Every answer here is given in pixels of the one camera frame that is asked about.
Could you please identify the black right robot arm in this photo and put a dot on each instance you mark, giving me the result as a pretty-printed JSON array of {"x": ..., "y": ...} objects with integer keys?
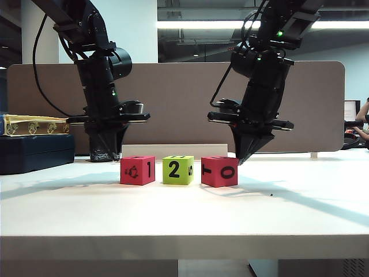
[{"x": 268, "y": 80}]

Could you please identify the green foam block with 2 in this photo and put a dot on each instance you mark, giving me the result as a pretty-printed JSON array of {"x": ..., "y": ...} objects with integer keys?
[{"x": 184, "y": 177}]

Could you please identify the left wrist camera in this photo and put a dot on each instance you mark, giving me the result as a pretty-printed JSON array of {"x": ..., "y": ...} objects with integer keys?
[{"x": 132, "y": 107}]

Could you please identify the brown desk partition panel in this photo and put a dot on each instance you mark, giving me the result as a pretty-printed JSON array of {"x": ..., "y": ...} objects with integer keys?
[{"x": 178, "y": 101}]

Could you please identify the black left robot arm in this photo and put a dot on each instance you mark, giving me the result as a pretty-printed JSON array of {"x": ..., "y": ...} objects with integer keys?
[{"x": 98, "y": 78}]

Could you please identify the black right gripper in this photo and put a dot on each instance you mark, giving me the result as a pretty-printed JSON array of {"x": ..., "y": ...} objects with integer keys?
[{"x": 256, "y": 124}]

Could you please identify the dark blue case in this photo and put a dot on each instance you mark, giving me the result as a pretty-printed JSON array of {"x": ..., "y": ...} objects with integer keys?
[{"x": 34, "y": 155}]

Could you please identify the grey perforated panel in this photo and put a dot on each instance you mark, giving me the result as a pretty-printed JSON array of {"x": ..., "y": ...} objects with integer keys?
[{"x": 323, "y": 268}]

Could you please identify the white desk leg panel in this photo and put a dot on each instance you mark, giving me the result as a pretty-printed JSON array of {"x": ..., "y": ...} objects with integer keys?
[{"x": 263, "y": 268}]

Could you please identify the white partition bracket foot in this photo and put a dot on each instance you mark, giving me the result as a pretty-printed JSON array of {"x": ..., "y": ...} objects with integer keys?
[{"x": 314, "y": 155}]

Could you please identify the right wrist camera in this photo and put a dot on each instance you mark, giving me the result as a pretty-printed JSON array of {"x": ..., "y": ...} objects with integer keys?
[{"x": 229, "y": 106}]

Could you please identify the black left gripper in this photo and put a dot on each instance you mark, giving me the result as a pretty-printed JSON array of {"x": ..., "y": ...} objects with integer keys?
[{"x": 101, "y": 124}]

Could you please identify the background computer monitor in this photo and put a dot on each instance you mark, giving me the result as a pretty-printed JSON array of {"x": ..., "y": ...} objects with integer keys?
[{"x": 350, "y": 111}]

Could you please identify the red foam block with 0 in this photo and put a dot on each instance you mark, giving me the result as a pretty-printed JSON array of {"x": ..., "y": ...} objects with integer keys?
[{"x": 219, "y": 180}]

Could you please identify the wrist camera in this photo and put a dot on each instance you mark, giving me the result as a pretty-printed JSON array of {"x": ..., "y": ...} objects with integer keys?
[
  {"x": 229, "y": 106},
  {"x": 132, "y": 107}
]

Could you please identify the red foam block with penguin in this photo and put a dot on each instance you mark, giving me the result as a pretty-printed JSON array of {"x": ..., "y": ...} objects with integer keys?
[{"x": 142, "y": 161}]

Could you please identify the yellow patterned box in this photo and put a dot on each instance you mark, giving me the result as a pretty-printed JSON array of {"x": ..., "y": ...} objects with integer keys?
[{"x": 34, "y": 119}]

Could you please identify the person in background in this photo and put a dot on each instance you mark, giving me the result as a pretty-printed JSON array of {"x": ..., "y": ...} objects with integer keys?
[{"x": 363, "y": 111}]

